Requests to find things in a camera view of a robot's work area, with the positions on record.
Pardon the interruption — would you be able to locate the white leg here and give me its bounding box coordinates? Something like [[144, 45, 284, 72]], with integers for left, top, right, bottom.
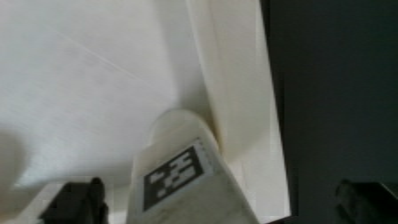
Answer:
[[126, 109, 259, 224]]

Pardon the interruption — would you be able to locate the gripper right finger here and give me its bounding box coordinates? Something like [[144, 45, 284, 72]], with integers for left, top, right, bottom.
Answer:
[[334, 179, 398, 224]]

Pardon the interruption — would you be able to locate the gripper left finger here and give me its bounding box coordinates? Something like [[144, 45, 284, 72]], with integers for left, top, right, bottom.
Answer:
[[39, 177, 108, 224]]

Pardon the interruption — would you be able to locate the white square table top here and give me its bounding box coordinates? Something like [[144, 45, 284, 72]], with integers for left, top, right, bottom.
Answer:
[[0, 0, 291, 224]]

